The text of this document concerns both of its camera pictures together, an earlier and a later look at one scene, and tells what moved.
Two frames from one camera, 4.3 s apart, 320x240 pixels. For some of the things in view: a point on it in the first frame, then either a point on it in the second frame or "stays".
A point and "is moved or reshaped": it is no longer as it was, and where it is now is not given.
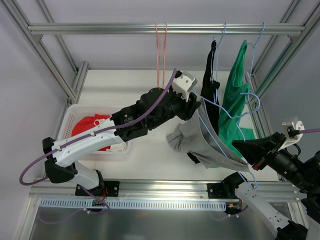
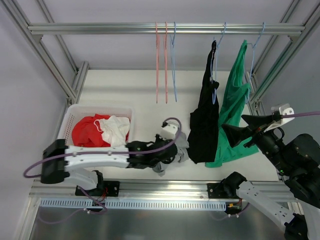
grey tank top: (197, 135) → (181, 156)
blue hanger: (238, 124) → (172, 43)
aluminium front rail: (188, 192) stays
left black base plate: (110, 189) stays
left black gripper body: (189, 107) → (169, 152)
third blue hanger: (253, 46) stays
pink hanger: (164, 54) is moved or reshaped
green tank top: (234, 106) stays
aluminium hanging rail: (173, 29) stays
